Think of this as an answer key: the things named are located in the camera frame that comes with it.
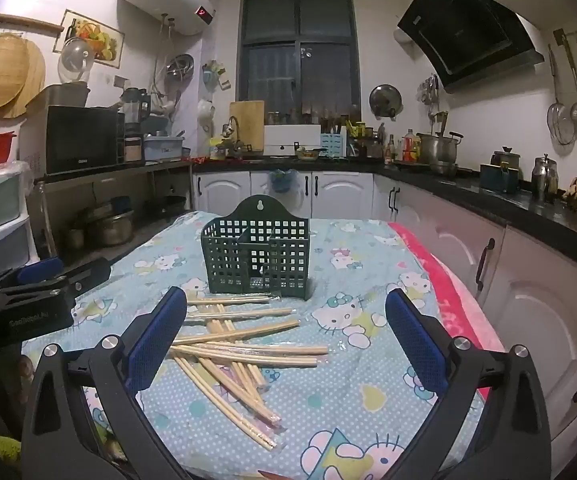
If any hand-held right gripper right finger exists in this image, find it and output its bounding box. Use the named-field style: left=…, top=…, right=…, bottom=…
left=385, top=287, right=553, bottom=480

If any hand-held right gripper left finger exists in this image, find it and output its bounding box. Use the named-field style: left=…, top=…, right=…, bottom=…
left=21, top=286, right=192, bottom=480

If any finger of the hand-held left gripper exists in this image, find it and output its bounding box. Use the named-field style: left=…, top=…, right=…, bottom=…
left=0, top=258, right=112, bottom=298
left=0, top=257, right=64, bottom=289

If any pile of chopsticks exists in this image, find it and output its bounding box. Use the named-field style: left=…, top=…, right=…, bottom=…
left=167, top=294, right=330, bottom=451

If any green plastic utensil holder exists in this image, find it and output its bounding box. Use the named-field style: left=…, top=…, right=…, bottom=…
left=200, top=195, right=314, bottom=300

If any steel pot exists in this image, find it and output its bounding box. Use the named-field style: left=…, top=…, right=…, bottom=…
left=85, top=209, right=136, bottom=247

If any pink blanket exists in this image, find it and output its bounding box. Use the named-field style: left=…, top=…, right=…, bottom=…
left=387, top=221, right=506, bottom=356

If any plastic drawer unit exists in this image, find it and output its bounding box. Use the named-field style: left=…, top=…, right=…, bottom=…
left=0, top=160, right=33, bottom=282

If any blue cat print blanket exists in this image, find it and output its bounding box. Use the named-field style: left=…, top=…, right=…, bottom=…
left=21, top=210, right=486, bottom=480

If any metal shelf table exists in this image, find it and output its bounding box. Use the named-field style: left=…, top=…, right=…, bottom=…
left=33, top=159, right=195, bottom=263

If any black microwave oven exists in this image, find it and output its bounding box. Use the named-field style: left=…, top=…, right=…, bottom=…
left=20, top=105, right=127, bottom=177

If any grey dish tub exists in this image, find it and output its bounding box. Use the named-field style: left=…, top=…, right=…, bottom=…
left=142, top=134, right=187, bottom=162

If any black countertop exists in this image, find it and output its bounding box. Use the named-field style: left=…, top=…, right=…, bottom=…
left=191, top=152, right=577, bottom=253

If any blender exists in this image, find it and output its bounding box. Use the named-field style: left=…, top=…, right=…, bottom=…
left=118, top=87, right=151, bottom=137

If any steel rectangular container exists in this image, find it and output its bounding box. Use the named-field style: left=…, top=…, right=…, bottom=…
left=25, top=81, right=91, bottom=109

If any teal box container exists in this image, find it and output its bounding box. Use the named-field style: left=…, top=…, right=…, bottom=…
left=479, top=145, right=522, bottom=194

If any round wooden board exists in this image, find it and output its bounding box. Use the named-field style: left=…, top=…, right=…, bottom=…
left=0, top=39, right=47, bottom=120

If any large steel stockpot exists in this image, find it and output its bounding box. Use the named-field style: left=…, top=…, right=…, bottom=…
left=416, top=131, right=464, bottom=167

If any oil bottle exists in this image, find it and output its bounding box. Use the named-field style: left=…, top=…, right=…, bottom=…
left=401, top=128, right=422, bottom=162

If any white pitcher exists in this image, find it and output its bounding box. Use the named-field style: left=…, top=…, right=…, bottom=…
left=197, top=99, right=217, bottom=129

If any steel faucet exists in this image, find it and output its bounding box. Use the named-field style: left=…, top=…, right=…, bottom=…
left=221, top=115, right=242, bottom=150

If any steel kettle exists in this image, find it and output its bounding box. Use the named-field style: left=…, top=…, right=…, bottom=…
left=531, top=153, right=559, bottom=202

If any blue plastic bag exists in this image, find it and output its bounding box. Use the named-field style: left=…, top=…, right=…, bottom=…
left=268, top=168, right=300, bottom=194

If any blue knife holder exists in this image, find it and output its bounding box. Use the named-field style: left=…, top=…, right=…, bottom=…
left=319, top=132, right=347, bottom=159

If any glass pot lid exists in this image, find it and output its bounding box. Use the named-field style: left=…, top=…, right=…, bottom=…
left=57, top=37, right=96, bottom=84

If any rectangular wooden cutting board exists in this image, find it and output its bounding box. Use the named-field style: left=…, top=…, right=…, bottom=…
left=229, top=100, right=266, bottom=147

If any hanging steel bowl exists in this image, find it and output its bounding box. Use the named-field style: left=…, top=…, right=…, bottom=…
left=165, top=53, right=196, bottom=79

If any white box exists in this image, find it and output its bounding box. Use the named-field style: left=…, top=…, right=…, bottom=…
left=263, top=124, right=322, bottom=157

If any hanging steel pot lid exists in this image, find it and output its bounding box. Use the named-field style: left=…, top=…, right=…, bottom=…
left=369, top=83, right=402, bottom=121

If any wooden rolling pin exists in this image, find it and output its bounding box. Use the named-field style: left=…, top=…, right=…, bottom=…
left=0, top=12, right=64, bottom=33

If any dark window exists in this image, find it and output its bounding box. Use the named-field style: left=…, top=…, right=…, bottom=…
left=237, top=0, right=360, bottom=117

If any black range hood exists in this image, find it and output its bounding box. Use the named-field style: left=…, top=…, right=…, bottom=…
left=397, top=0, right=545, bottom=94

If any fruit wall picture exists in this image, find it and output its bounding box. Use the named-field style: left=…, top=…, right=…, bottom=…
left=52, top=9, right=125, bottom=68

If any hanging wire strainer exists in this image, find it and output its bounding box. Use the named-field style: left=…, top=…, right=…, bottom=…
left=547, top=43, right=577, bottom=146

